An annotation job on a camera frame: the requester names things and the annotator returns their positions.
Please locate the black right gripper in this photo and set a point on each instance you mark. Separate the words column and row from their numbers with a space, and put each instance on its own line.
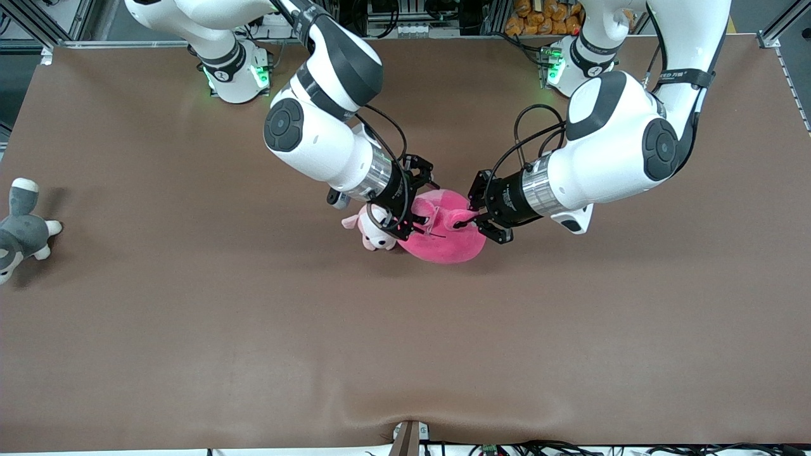
column 400, row 189

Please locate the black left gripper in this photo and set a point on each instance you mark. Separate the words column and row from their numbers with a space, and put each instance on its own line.
column 507, row 198

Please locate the hot pink round plush toy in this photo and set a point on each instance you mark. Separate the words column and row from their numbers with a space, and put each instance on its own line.
column 447, row 244

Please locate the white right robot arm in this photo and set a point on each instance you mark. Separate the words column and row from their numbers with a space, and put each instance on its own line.
column 317, row 126

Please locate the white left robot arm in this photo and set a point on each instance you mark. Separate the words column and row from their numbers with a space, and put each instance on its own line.
column 621, row 139

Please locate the grey white plush toy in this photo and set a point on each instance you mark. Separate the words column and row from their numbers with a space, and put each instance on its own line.
column 22, row 231

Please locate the pale pink white dog plush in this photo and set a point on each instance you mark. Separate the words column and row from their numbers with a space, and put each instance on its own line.
column 374, row 237

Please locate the white terminal block strip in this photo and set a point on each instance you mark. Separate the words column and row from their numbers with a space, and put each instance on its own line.
column 416, row 29

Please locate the orange packaged goods pile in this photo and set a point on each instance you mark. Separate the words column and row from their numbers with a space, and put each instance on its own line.
column 542, row 18

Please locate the small green circuit board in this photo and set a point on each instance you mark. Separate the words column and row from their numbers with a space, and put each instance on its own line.
column 489, row 449

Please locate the aluminium frame post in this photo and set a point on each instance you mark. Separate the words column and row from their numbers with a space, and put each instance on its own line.
column 782, row 25
column 38, row 22

